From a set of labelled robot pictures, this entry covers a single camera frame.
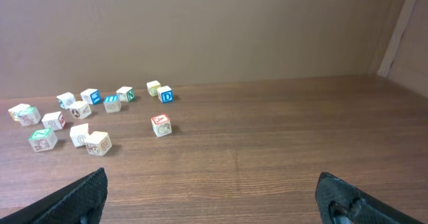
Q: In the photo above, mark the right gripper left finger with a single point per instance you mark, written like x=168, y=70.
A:
x=79, y=202

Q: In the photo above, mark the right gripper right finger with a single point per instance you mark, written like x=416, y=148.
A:
x=340, y=203

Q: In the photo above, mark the green Z block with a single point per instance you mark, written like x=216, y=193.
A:
x=42, y=140

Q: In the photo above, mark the red A block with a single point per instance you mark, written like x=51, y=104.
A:
x=161, y=125

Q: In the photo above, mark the yellow top block lower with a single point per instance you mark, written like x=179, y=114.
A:
x=98, y=143

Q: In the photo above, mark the white block red side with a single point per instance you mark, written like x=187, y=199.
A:
x=54, y=120

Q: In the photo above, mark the yellow top block upper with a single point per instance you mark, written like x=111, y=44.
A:
x=80, y=109

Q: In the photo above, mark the green V block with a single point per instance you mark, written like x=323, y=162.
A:
x=29, y=116

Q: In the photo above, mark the blue H block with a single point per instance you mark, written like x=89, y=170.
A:
x=112, y=104

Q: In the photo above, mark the teal sided block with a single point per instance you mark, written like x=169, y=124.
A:
x=66, y=100

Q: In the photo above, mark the white block blue side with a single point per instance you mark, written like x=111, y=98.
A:
x=92, y=96

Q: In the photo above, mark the yellow edge block far left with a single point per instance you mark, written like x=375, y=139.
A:
x=14, y=111

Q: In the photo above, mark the white block green N side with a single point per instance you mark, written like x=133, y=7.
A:
x=125, y=94

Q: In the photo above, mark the white block yellow side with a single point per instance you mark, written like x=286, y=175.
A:
x=152, y=87

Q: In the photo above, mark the blue D block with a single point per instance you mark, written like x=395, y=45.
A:
x=165, y=94

